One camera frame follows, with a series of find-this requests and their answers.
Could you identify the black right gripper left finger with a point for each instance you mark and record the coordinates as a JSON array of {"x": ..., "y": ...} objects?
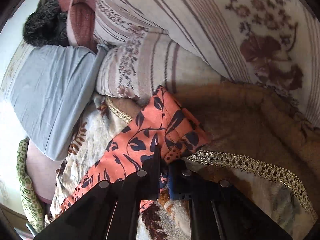
[{"x": 109, "y": 210}]

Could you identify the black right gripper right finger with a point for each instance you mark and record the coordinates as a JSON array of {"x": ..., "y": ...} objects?
[{"x": 219, "y": 210}]

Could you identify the orange floral garment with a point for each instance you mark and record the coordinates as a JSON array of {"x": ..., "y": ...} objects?
[{"x": 162, "y": 123}]

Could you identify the cream leaf pattern blanket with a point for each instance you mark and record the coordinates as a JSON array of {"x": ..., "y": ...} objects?
[{"x": 261, "y": 144}]

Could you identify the green patterned pillow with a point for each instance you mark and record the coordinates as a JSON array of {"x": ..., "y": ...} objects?
[{"x": 32, "y": 207}]

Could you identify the light blue pillow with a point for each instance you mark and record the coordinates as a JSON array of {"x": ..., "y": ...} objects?
[{"x": 51, "y": 91}]

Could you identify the striped floral quilt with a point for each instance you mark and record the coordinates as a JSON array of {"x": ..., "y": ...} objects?
[{"x": 184, "y": 43}]

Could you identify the black furry item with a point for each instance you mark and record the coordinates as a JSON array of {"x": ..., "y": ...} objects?
[{"x": 46, "y": 25}]

